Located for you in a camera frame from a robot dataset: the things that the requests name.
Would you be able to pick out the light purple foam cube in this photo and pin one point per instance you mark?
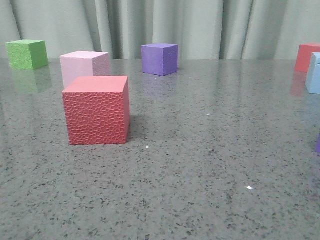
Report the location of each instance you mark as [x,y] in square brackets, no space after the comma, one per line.
[317,146]

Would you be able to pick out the pink foam cube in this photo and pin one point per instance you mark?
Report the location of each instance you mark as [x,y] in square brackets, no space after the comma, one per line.
[84,63]

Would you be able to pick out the smooth red foam cube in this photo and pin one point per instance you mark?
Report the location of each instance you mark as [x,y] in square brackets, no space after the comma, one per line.
[304,56]

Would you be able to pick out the grey-green curtain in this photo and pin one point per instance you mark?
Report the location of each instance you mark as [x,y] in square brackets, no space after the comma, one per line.
[203,29]

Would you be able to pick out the dark purple foam cube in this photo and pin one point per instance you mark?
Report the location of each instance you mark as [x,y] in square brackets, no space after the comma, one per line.
[159,59]

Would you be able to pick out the cracked light blue foam cube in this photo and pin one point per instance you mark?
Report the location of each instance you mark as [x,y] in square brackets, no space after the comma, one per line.
[312,82]

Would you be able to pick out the textured red foam cube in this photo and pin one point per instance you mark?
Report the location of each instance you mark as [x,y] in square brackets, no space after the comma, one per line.
[97,110]

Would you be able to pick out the green foam cube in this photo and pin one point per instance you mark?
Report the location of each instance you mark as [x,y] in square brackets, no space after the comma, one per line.
[27,54]

